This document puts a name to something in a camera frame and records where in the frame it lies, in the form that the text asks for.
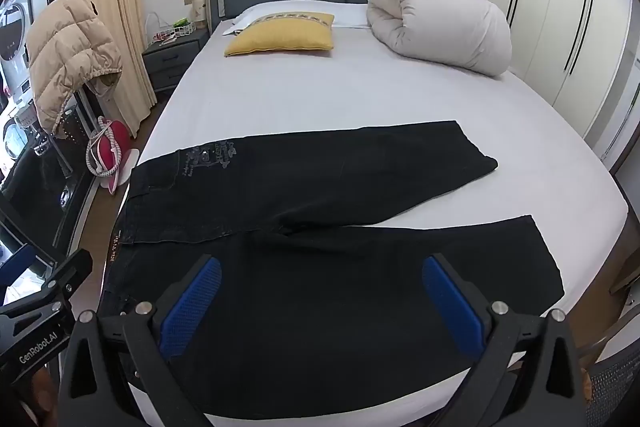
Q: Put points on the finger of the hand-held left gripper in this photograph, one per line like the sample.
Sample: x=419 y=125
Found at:
x=17 y=263
x=70 y=271

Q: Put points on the black pants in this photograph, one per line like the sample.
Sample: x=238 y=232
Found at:
x=325 y=307

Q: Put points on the white appliance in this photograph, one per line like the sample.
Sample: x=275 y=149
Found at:
x=12 y=32

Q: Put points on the white wardrobe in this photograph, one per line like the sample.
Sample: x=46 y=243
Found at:
x=565 y=7

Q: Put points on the grey mesh chair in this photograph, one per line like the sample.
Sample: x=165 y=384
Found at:
x=617 y=387

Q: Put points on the beige puffer jacket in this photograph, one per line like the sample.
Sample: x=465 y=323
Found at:
x=67 y=52

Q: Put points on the bed with white sheet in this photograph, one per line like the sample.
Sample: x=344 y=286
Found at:
x=325 y=97

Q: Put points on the white pillow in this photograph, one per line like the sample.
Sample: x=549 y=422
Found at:
x=350 y=14

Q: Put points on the dark grey nightstand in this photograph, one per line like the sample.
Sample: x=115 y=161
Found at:
x=172 y=59

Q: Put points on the light wooden board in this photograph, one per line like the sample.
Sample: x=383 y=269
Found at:
x=196 y=9

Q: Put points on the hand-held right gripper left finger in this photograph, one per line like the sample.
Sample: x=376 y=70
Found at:
x=192 y=307

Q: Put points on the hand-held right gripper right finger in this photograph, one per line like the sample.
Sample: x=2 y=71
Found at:
x=450 y=307

